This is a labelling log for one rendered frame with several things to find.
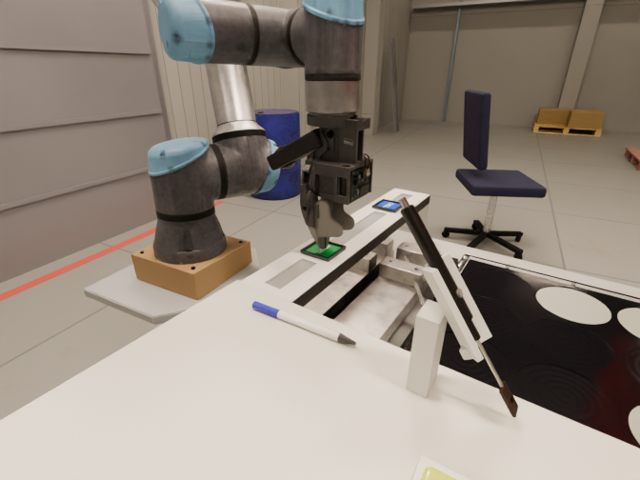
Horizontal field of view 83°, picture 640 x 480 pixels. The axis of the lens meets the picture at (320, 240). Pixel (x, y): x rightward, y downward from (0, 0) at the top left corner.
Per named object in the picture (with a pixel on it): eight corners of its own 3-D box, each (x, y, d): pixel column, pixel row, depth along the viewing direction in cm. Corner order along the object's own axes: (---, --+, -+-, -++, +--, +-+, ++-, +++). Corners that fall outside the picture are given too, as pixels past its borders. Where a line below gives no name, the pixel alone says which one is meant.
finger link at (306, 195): (309, 230, 54) (308, 173, 51) (300, 229, 55) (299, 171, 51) (326, 221, 58) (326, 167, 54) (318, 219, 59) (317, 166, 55)
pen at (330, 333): (357, 337, 39) (256, 299, 45) (353, 342, 38) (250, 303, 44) (357, 344, 39) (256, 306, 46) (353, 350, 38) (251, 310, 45)
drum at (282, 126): (269, 182, 436) (264, 106, 399) (310, 189, 413) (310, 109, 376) (238, 195, 389) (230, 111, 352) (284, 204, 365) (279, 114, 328)
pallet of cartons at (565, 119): (594, 130, 799) (601, 110, 780) (601, 136, 730) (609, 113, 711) (531, 128, 850) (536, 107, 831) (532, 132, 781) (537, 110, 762)
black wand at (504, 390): (391, 203, 28) (405, 197, 28) (398, 198, 30) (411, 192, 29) (507, 417, 29) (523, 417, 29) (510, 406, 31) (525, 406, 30)
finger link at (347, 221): (348, 255, 58) (350, 200, 54) (317, 246, 61) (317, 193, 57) (357, 248, 60) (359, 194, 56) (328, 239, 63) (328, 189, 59)
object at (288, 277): (423, 245, 94) (430, 193, 88) (292, 382, 53) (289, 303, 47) (390, 236, 99) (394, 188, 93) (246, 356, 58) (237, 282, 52)
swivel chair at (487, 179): (525, 236, 295) (565, 90, 247) (528, 270, 245) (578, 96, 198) (444, 223, 320) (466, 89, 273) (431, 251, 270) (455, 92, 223)
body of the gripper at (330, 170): (347, 210, 50) (350, 119, 45) (297, 199, 54) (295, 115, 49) (371, 196, 56) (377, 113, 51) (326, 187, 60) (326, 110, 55)
